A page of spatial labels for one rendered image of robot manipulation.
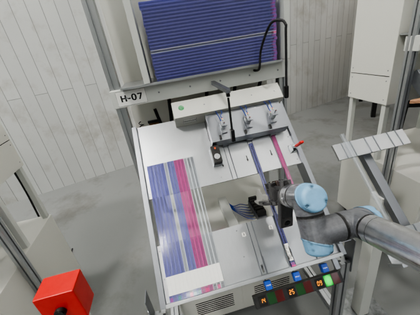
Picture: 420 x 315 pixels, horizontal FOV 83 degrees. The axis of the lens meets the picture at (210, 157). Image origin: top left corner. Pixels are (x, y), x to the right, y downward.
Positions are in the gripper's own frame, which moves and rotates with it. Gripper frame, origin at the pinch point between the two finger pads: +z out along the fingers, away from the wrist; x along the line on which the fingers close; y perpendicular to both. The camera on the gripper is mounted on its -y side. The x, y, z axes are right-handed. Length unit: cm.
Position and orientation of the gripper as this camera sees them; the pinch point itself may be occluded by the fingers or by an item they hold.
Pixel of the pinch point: (269, 199)
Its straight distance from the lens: 100.1
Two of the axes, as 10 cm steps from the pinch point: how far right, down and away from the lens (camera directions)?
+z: -1.0, 1.3, 9.9
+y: -2.4, -9.7, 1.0
